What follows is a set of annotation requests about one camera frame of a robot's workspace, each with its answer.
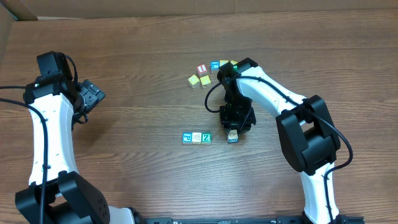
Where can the red letter I block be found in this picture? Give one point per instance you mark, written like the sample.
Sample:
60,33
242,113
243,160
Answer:
202,70

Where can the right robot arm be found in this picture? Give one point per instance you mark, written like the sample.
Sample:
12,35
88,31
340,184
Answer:
305,128

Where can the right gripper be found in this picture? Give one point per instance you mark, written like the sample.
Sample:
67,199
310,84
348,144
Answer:
231,121

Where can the red letter Q block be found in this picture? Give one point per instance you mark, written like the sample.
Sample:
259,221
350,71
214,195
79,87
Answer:
232,136

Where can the cardboard box corner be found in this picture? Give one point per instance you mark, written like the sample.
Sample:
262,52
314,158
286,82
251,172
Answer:
12,11

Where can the white natural wood block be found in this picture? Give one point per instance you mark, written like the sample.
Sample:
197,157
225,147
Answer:
196,138

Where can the green letter Z block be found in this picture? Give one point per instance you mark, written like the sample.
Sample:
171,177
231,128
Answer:
206,138

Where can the yellow block middle top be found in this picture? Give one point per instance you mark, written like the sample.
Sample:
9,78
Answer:
222,62

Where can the blue picture block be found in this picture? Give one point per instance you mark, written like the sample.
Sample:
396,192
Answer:
214,66

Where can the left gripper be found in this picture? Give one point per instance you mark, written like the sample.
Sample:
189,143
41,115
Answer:
92,93

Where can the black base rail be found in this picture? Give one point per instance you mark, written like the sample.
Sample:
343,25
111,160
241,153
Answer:
301,219

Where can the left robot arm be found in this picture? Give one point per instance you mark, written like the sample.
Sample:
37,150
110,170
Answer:
57,193

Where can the yellow block centre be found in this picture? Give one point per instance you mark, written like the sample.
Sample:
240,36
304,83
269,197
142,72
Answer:
205,81

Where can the blue letter P block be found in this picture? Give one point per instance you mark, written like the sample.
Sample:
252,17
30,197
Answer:
187,138

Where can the yellow block left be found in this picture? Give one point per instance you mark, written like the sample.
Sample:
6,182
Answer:
193,81

